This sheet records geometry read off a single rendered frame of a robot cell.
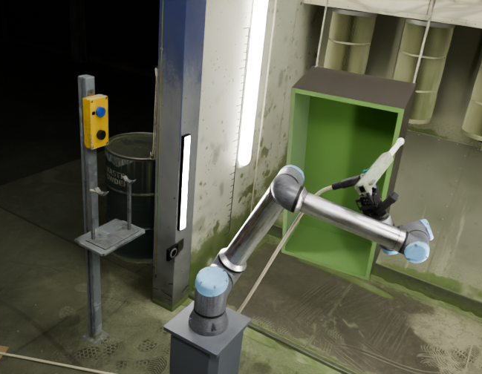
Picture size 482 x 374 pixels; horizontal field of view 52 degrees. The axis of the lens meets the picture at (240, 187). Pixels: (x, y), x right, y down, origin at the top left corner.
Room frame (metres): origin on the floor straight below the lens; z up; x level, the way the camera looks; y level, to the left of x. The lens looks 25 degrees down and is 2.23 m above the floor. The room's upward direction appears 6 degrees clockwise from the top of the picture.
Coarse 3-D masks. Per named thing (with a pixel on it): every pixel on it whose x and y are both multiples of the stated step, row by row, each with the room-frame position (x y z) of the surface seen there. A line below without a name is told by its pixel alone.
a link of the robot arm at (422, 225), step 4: (420, 220) 1.81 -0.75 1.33; (424, 220) 1.80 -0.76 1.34; (404, 224) 1.84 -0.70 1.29; (408, 224) 1.82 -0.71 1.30; (412, 224) 1.81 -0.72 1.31; (416, 224) 1.80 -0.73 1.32; (420, 224) 1.79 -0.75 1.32; (424, 224) 1.78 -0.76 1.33; (428, 224) 1.78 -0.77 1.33; (400, 228) 1.82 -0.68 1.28; (404, 228) 1.81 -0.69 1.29; (408, 228) 1.80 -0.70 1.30; (412, 228) 1.77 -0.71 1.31; (416, 228) 1.76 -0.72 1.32; (420, 228) 1.76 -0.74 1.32; (424, 228) 1.77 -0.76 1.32; (428, 228) 1.77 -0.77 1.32; (428, 232) 1.76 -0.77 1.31; (428, 236) 1.74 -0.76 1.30; (432, 236) 1.76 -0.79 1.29
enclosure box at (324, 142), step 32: (320, 96) 2.58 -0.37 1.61; (352, 96) 2.54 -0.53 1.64; (384, 96) 2.55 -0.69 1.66; (320, 128) 3.00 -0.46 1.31; (352, 128) 2.91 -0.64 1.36; (384, 128) 2.83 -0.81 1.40; (288, 160) 2.73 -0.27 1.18; (320, 160) 3.03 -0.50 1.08; (352, 160) 2.94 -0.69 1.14; (352, 192) 2.97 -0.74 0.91; (384, 192) 2.51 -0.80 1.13; (288, 224) 2.93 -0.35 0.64; (320, 224) 3.11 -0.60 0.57; (320, 256) 2.84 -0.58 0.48; (352, 256) 2.84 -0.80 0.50
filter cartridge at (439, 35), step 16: (416, 32) 3.57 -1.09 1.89; (432, 32) 3.53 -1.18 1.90; (448, 32) 3.56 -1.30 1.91; (400, 48) 3.70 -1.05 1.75; (416, 48) 3.56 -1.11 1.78; (432, 48) 3.54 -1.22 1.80; (448, 48) 3.60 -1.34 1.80; (400, 64) 3.64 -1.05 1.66; (416, 64) 3.56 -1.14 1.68; (432, 64) 3.53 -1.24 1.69; (400, 80) 3.62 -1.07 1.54; (416, 80) 3.57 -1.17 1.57; (432, 80) 3.54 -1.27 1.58; (416, 96) 3.56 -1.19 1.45; (432, 96) 3.57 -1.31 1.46; (416, 112) 3.54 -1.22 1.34; (432, 112) 3.62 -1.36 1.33
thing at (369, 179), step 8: (400, 144) 2.11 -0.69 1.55; (392, 152) 2.02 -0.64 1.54; (376, 160) 1.95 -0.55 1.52; (384, 160) 1.92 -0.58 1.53; (392, 160) 1.97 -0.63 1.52; (376, 168) 1.85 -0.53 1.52; (384, 168) 1.89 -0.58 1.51; (368, 176) 1.79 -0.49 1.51; (376, 176) 1.82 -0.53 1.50; (336, 184) 1.91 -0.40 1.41; (344, 184) 1.89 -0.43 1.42; (352, 184) 1.87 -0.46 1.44; (360, 184) 1.74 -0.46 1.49; (368, 184) 1.75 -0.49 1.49; (360, 192) 1.74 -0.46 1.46
